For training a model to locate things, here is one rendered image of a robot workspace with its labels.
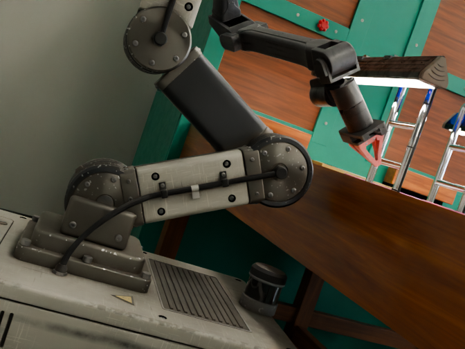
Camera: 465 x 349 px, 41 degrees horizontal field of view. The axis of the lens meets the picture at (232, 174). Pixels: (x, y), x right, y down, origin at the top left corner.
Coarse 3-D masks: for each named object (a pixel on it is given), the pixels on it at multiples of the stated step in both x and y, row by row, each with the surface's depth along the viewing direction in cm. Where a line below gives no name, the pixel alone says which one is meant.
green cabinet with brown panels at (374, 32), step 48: (240, 0) 213; (288, 0) 219; (336, 0) 225; (384, 0) 230; (432, 0) 236; (384, 48) 234; (432, 48) 241; (240, 96) 220; (288, 96) 225; (384, 96) 237; (336, 144) 234; (432, 144) 248
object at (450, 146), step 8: (464, 104) 200; (464, 112) 199; (456, 120) 200; (456, 128) 200; (456, 136) 200; (448, 144) 200; (448, 152) 200; (464, 152) 194; (448, 160) 200; (440, 168) 201; (440, 176) 200; (432, 184) 201; (440, 184) 199; (448, 184) 195; (456, 184) 192; (432, 192) 201; (464, 192) 187; (432, 200) 201; (464, 200) 187; (464, 208) 186
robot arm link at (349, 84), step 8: (344, 80) 129; (352, 80) 129; (328, 88) 133; (336, 88) 130; (344, 88) 129; (352, 88) 129; (328, 96) 135; (336, 96) 130; (344, 96) 129; (352, 96) 129; (360, 96) 130; (336, 104) 132; (344, 104) 130; (352, 104) 130
